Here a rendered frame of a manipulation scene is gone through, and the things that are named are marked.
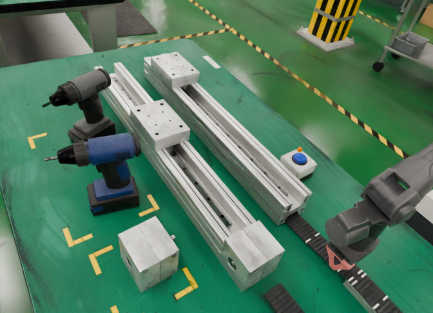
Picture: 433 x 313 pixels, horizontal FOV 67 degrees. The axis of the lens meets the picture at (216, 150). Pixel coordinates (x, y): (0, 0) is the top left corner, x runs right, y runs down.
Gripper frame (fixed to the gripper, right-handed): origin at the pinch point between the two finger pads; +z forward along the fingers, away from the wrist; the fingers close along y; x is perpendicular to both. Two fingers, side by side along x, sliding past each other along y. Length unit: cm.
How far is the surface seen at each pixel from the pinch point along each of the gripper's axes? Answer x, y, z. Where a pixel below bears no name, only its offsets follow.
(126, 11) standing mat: -337, -87, 80
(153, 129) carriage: -53, 23, -9
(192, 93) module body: -72, -2, -2
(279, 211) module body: -17.3, 5.0, -2.3
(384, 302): 12.0, -0.6, -0.3
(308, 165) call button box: -25.0, -13.7, -2.9
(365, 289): 7.9, 0.7, -0.3
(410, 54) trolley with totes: -113, -272, 53
